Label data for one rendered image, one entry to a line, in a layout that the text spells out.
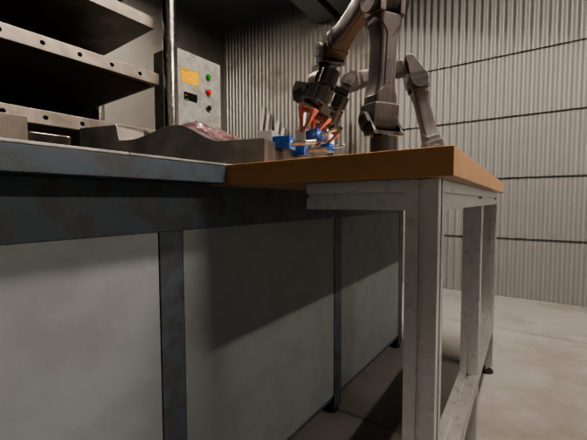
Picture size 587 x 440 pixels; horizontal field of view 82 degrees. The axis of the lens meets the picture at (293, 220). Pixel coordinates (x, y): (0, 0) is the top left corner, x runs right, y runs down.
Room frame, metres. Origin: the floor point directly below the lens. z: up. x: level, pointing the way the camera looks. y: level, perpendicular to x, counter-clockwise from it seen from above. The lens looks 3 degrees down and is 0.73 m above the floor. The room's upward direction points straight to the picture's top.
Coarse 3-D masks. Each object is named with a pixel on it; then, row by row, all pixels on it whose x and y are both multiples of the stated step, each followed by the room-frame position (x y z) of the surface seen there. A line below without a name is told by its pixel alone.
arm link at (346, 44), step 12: (360, 0) 0.81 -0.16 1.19; (372, 0) 0.77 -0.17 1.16; (408, 0) 0.78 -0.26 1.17; (348, 12) 0.90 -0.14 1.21; (360, 12) 0.87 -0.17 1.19; (336, 24) 0.96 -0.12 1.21; (348, 24) 0.91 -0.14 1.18; (360, 24) 0.91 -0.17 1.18; (324, 36) 1.01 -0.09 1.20; (336, 36) 0.96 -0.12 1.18; (348, 36) 0.94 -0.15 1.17; (324, 48) 1.01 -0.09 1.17; (336, 48) 0.98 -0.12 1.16; (348, 48) 0.99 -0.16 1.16; (336, 60) 1.03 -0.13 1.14
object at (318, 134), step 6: (300, 132) 1.04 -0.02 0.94; (306, 132) 1.03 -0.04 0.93; (312, 132) 1.02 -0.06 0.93; (318, 132) 1.02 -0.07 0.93; (324, 132) 1.01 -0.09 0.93; (330, 132) 1.00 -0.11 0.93; (300, 138) 1.04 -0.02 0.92; (306, 138) 1.03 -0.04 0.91; (312, 138) 1.02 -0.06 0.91; (318, 138) 1.02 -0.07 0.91
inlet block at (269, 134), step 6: (258, 132) 0.76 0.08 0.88; (264, 132) 0.76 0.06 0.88; (270, 132) 0.75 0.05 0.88; (270, 138) 0.75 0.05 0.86; (276, 138) 0.75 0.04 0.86; (282, 138) 0.75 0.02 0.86; (288, 138) 0.74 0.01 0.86; (276, 144) 0.75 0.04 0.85; (282, 144) 0.75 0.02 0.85; (288, 144) 0.74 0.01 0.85; (294, 144) 0.75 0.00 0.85; (300, 144) 0.75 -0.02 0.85; (306, 144) 0.75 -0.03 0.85; (312, 144) 0.75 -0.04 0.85; (282, 150) 0.77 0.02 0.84; (288, 150) 0.78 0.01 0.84; (294, 150) 0.78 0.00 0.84
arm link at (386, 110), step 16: (384, 0) 0.76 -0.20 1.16; (400, 0) 0.78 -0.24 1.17; (368, 16) 0.80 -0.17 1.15; (384, 16) 0.77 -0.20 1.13; (400, 16) 0.78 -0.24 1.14; (384, 32) 0.77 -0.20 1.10; (384, 48) 0.78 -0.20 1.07; (384, 64) 0.78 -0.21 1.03; (368, 80) 0.82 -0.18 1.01; (384, 80) 0.78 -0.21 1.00; (368, 96) 0.80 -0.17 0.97; (384, 96) 0.78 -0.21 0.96; (384, 112) 0.78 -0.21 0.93; (384, 128) 0.80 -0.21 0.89
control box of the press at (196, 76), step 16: (160, 64) 1.71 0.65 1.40; (192, 64) 1.75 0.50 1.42; (208, 64) 1.83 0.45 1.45; (160, 80) 1.72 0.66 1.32; (192, 80) 1.75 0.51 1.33; (208, 80) 1.83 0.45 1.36; (160, 96) 1.72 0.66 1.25; (192, 96) 1.74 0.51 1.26; (208, 96) 1.83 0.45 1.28; (160, 112) 1.72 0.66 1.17; (192, 112) 1.74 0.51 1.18; (208, 112) 1.83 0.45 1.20
